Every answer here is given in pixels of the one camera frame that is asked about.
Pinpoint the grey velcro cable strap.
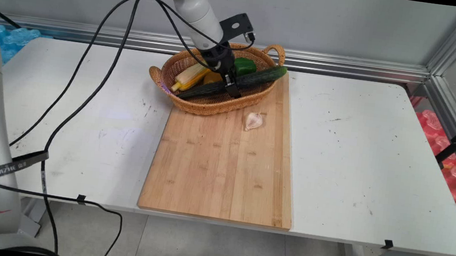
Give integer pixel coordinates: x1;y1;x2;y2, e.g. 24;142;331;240
0;145;50;192

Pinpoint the green bell pepper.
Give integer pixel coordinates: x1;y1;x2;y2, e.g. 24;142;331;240
232;57;258;79

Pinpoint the black cable on floor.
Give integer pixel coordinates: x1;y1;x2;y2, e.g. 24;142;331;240
0;181;126;256

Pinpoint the blue foam mat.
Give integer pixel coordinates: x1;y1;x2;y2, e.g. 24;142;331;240
0;24;55;70

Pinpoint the white garlic bulb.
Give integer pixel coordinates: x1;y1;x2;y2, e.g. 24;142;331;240
244;111;265;133

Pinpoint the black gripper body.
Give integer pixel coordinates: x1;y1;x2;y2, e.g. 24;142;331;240
199;41;239;79

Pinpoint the red foam mat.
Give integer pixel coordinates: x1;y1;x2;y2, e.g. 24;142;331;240
392;95;456;256

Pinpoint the horizontal aluminium frame rail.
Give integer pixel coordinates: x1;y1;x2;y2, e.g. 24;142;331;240
0;13;432;86

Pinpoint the woven wicker basket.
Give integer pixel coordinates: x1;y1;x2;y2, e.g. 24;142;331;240
145;31;288;125

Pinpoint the long dark green cucumber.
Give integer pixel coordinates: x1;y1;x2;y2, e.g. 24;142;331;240
175;54;289;111

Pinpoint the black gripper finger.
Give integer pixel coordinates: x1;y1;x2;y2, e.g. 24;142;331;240
220;70;244;100

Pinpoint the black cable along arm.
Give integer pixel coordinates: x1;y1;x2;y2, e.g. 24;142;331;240
0;0;261;256

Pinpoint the bamboo cutting board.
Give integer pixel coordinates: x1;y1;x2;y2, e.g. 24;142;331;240
136;56;310;232

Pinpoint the yellow corn cob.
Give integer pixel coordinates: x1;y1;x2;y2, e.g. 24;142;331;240
170;60;212;96

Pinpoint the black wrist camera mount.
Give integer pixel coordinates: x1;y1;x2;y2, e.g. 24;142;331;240
217;11;259;47

